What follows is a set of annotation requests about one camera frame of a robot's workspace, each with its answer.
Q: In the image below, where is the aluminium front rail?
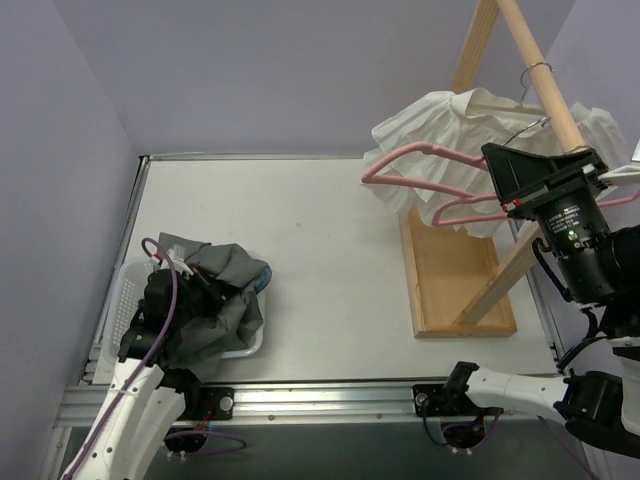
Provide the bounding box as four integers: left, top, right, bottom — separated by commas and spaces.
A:
54, 382, 576, 429

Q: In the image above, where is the wooden clothes rack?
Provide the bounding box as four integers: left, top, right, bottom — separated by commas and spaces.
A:
399, 1, 587, 338

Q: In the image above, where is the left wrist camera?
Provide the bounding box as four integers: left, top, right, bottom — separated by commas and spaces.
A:
153, 245, 194, 276

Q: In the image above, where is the blue denim skirt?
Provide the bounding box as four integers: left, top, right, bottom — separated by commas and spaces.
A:
253, 267, 272, 295

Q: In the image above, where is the wooden hanger with metal hook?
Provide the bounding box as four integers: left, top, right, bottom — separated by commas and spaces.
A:
471, 61, 555, 115

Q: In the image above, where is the white skirt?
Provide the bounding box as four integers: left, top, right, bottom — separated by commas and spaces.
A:
362, 87, 624, 239

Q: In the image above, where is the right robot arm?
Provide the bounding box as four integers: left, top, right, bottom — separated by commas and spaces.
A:
443, 143, 639, 458

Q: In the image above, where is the white plastic basket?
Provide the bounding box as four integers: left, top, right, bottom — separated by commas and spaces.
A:
99, 257, 266, 366

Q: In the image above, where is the pink hanger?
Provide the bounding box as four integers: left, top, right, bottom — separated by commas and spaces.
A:
431, 188, 639, 227
360, 117, 551, 199

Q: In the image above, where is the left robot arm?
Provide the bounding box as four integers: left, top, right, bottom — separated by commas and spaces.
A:
62, 269, 240, 479

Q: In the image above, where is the grey pleated skirt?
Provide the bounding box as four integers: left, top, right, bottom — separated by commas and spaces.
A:
159, 232, 272, 381

